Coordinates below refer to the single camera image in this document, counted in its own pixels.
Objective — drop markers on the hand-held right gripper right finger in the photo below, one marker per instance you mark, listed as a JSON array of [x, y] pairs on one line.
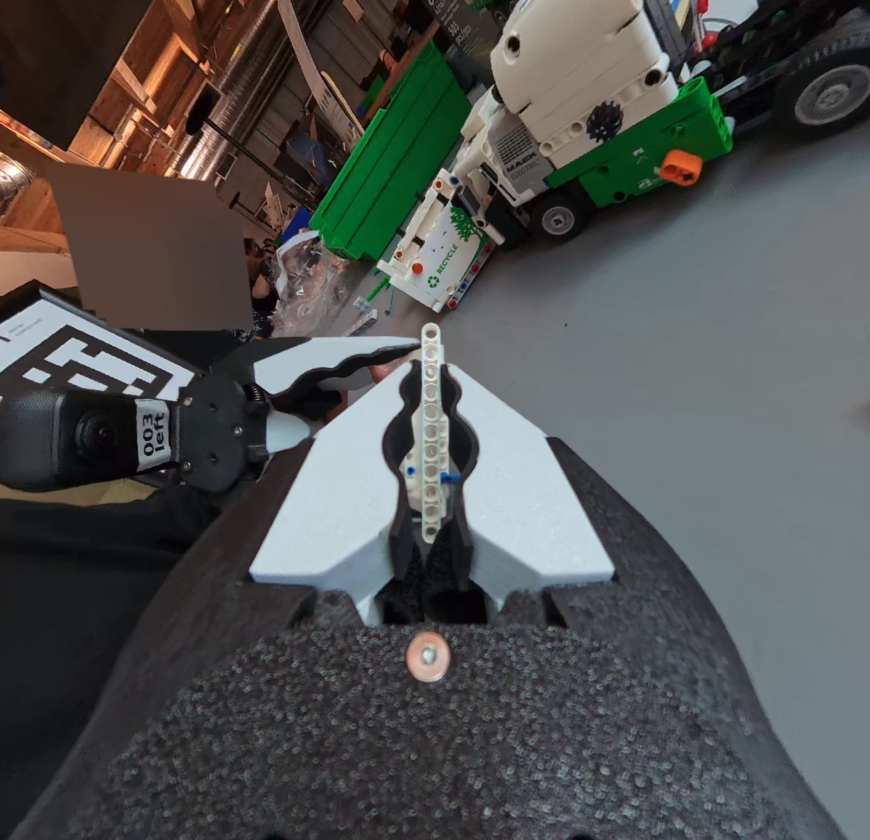
[[530, 514]]

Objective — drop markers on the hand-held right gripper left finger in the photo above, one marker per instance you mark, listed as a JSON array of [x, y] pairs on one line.
[[326, 514]]

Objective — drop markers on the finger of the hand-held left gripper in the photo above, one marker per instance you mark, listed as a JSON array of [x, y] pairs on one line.
[[285, 435], [306, 361]]

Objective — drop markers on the short white lego beam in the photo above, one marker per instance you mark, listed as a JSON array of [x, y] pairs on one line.
[[411, 446]]

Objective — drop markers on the long white lego beam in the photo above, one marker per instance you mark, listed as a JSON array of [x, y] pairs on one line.
[[433, 412]]

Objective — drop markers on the white lego recycling container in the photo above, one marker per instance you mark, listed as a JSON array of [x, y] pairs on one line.
[[442, 249]]

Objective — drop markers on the lego set box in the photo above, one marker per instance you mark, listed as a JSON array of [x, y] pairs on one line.
[[462, 11]]

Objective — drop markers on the white green lego truck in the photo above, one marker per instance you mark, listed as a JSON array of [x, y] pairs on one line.
[[591, 72]]

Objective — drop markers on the person's left hand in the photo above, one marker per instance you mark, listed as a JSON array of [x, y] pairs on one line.
[[383, 372]]

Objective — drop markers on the crumpled clear plastic bags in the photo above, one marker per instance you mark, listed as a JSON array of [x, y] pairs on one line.
[[319, 289]]

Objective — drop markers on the black framed marker sign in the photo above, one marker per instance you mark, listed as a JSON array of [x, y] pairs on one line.
[[81, 357]]

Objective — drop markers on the green plastic bin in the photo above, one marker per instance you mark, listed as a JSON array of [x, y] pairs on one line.
[[387, 153]]

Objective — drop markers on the person's black clothing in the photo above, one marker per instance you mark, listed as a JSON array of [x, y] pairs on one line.
[[68, 616]]

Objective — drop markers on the metal duct pipe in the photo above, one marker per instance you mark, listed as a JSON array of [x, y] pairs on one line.
[[238, 92]]

